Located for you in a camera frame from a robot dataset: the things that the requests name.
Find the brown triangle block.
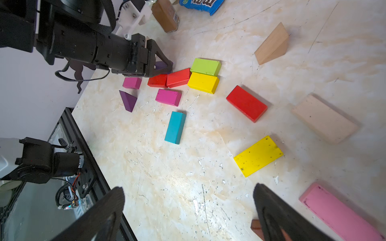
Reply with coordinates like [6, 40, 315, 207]
[250, 220, 265, 241]

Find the yellow block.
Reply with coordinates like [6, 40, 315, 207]
[234, 136, 283, 177]
[188, 72, 219, 94]

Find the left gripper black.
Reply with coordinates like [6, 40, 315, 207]
[39, 18, 173, 78]

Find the blue candy bag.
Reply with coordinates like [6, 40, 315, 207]
[179, 0, 224, 16]

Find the teal rectangular block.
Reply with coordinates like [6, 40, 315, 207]
[164, 111, 186, 145]

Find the red block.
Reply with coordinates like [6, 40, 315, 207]
[147, 74, 168, 88]
[226, 85, 268, 123]
[166, 68, 192, 88]

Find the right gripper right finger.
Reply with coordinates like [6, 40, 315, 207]
[253, 183, 332, 241]

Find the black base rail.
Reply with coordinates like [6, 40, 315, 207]
[0, 107, 138, 241]

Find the pink flat block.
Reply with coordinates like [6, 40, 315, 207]
[299, 183, 386, 241]

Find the magenta block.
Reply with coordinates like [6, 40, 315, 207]
[123, 77, 142, 89]
[155, 89, 182, 106]

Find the lime green block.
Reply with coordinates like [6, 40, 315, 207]
[190, 58, 222, 76]

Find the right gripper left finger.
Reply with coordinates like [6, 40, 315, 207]
[53, 187, 125, 241]

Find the purple rectangular block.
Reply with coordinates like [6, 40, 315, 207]
[155, 61, 173, 73]

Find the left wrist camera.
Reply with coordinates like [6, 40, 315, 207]
[115, 0, 156, 41]

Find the beige rectangular block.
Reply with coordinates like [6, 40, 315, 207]
[292, 94, 359, 144]

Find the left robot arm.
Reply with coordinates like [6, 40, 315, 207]
[1, 1, 173, 184]

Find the purple triangle block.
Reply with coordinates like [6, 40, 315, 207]
[119, 90, 137, 112]

